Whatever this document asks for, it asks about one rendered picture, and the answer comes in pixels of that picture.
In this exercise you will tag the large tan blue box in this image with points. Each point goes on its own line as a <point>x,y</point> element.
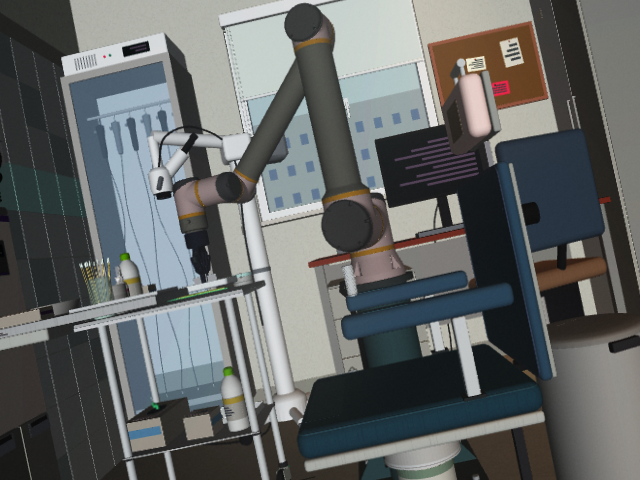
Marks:
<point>150,430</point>

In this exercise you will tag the grey round bin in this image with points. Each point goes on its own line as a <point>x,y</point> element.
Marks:
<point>595,395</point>

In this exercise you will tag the pink grey display unit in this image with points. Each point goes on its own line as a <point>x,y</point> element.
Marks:
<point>472,107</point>

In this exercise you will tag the small brown block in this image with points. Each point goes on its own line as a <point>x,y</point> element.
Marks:
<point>149,288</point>

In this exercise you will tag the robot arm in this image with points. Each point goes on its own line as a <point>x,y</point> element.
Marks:
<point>320,100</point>

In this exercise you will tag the dark tall cabinet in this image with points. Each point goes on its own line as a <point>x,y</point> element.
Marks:
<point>35,175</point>

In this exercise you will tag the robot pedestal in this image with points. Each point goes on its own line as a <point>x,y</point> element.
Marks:
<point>391,350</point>

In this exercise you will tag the black instrument tray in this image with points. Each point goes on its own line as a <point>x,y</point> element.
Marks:
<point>200,292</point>

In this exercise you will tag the small green object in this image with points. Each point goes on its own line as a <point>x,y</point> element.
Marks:
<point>156,407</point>

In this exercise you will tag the black headrest knob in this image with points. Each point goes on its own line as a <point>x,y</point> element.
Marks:
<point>531,212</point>

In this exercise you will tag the brown cork notice board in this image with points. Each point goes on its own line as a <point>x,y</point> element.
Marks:
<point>520,82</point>

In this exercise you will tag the clear round dish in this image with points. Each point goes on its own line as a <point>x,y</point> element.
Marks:
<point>245,277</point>

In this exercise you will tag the grey door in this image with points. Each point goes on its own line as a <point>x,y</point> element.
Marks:
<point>615,125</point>

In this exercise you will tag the glass door storage cabinet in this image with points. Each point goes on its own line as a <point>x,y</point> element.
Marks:
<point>125,75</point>

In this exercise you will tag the blue examination chair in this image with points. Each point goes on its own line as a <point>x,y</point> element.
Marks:
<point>425,405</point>

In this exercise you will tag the white shelf trolley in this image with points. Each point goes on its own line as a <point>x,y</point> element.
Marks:
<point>115,320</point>

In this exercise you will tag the window with white frame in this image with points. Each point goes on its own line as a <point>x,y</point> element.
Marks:
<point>380,100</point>

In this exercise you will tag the small tan box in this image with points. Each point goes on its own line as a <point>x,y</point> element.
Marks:
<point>200,424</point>

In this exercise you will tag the small grey bottle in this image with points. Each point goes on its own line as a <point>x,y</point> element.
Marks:
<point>119,289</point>

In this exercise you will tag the black computer monitor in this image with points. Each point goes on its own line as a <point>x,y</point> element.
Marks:
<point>425,170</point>

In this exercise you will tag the clear cup with sticks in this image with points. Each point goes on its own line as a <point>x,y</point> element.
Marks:
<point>96,285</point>

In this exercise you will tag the grey keyboard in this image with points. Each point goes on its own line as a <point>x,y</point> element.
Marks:
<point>440,231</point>

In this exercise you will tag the white unit console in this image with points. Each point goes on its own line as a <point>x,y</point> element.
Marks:
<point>30,322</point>

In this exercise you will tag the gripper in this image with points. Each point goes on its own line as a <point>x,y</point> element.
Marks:
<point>195,239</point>

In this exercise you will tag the white bottle green cap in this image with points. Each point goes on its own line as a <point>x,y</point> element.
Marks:
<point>235,405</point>
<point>131,277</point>

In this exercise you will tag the brown round stool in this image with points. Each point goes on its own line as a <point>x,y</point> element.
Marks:
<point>570,268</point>

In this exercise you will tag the blue chair headrest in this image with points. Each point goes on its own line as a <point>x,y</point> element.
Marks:
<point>560,175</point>

